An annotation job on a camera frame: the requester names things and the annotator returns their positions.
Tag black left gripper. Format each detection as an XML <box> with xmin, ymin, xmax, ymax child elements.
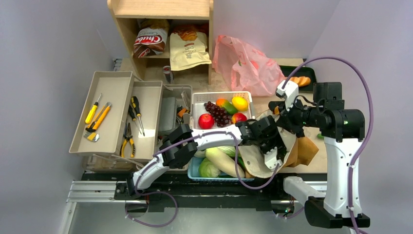
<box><xmin>255</xmin><ymin>130</ymin><xmax>285</xmax><ymax>159</ymax></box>

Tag brown Trader Joe's bag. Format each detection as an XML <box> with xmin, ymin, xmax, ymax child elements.
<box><xmin>239</xmin><ymin>127</ymin><xmax>322</xmax><ymax>178</ymax></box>

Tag red yellow apple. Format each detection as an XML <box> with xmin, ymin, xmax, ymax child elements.
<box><xmin>231</xmin><ymin>113</ymin><xmax>248</xmax><ymax>124</ymax></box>

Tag golden baguette bread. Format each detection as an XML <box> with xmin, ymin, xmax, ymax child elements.
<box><xmin>290</xmin><ymin>76</ymin><xmax>311</xmax><ymax>87</ymax></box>

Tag green napa cabbage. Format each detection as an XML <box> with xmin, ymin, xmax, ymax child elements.
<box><xmin>217</xmin><ymin>146</ymin><xmax>239</xmax><ymax>158</ymax></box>

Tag dark purple grapes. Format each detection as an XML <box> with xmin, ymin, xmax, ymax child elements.
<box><xmin>204</xmin><ymin>102</ymin><xmax>232</xmax><ymax>127</ymax></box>

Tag white daikon radish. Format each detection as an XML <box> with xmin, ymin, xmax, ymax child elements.
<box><xmin>205</xmin><ymin>147</ymin><xmax>245</xmax><ymax>178</ymax></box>

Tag pink plastic grocery bag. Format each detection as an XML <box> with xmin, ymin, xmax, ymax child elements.
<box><xmin>212</xmin><ymin>35</ymin><xmax>285</xmax><ymax>97</ymax></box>

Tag cream chips bag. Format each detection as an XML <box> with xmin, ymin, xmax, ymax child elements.
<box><xmin>169</xmin><ymin>23</ymin><xmax>212</xmax><ymax>71</ymax></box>

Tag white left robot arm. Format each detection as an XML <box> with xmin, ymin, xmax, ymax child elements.
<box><xmin>126</xmin><ymin>116</ymin><xmax>288</xmax><ymax>199</ymax></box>

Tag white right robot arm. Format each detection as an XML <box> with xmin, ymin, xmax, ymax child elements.
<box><xmin>268</xmin><ymin>81</ymin><xmax>371</xmax><ymax>229</ymax></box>

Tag yellow lemon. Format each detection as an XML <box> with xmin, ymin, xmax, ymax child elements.
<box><xmin>232</xmin><ymin>96</ymin><xmax>248</xmax><ymax>112</ymax></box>

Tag orange green mango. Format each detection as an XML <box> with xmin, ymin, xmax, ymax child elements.
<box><xmin>216</xmin><ymin>98</ymin><xmax>238</xmax><ymax>115</ymax></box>

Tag black tray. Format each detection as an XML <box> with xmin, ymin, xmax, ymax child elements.
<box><xmin>280</xmin><ymin>65</ymin><xmax>317</xmax><ymax>93</ymax></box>

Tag white perforated basket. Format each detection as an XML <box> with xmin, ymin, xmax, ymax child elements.
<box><xmin>190</xmin><ymin>91</ymin><xmax>256</xmax><ymax>129</ymax></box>

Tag blue perforated basket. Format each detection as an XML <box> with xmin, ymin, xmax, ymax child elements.
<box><xmin>188</xmin><ymin>157</ymin><xmax>238</xmax><ymax>182</ymax></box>

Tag orange hex key set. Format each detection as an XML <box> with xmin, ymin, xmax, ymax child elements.
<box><xmin>177</xmin><ymin>108</ymin><xmax>190</xmax><ymax>118</ymax></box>

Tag grey plastic case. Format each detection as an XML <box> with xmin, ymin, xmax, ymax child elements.
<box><xmin>158</xmin><ymin>97</ymin><xmax>177</xmax><ymax>135</ymax></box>

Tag beige toolbox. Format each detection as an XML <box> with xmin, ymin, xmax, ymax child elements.
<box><xmin>132</xmin><ymin>81</ymin><xmax>192</xmax><ymax>169</ymax></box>

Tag silver drink can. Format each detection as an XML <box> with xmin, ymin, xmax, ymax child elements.
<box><xmin>162</xmin><ymin>65</ymin><xmax>174</xmax><ymax>84</ymax></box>

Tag black yellow screwdriver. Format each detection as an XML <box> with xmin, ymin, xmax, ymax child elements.
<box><xmin>130</xmin><ymin>96</ymin><xmax>146</xmax><ymax>137</ymax></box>
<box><xmin>128</xmin><ymin>105</ymin><xmax>141</xmax><ymax>132</ymax></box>

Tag beige toolbox tray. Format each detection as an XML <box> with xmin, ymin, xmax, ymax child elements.
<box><xmin>69</xmin><ymin>71</ymin><xmax>163</xmax><ymax>162</ymax></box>

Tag Chubs snack bag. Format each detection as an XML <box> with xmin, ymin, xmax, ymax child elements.
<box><xmin>133</xmin><ymin>19</ymin><xmax>169</xmax><ymax>58</ymax></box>

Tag orange utility knife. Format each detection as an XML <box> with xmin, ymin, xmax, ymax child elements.
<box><xmin>85</xmin><ymin>102</ymin><xmax>112</xmax><ymax>132</ymax></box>

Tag wooden shelf unit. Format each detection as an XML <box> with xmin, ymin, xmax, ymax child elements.
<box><xmin>107</xmin><ymin>0</ymin><xmax>214</xmax><ymax>83</ymax></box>

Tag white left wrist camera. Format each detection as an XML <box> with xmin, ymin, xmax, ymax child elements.
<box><xmin>264</xmin><ymin>147</ymin><xmax>279</xmax><ymax>171</ymax></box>

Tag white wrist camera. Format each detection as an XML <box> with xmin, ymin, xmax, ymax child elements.
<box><xmin>276</xmin><ymin>80</ymin><xmax>299</xmax><ymax>112</ymax></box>
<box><xmin>264</xmin><ymin>147</ymin><xmax>279</xmax><ymax>171</ymax></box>

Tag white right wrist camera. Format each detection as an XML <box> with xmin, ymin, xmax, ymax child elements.
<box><xmin>276</xmin><ymin>80</ymin><xmax>299</xmax><ymax>112</ymax></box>

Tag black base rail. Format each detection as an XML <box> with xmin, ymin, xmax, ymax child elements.
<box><xmin>68</xmin><ymin>173</ymin><xmax>352</xmax><ymax>214</ymax></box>

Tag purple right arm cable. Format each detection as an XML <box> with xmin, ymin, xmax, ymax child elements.
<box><xmin>277</xmin><ymin>57</ymin><xmax>374</xmax><ymax>234</ymax></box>

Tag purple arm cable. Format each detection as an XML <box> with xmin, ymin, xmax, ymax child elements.
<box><xmin>124</xmin><ymin>131</ymin><xmax>280</xmax><ymax>227</ymax></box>
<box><xmin>277</xmin><ymin>57</ymin><xmax>374</xmax><ymax>234</ymax></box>

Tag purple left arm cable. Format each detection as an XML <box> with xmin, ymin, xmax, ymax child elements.
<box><xmin>124</xmin><ymin>131</ymin><xmax>280</xmax><ymax>227</ymax></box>

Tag yellow handled pliers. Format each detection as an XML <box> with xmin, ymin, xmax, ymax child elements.
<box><xmin>120</xmin><ymin>123</ymin><xmax>136</xmax><ymax>158</ymax></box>

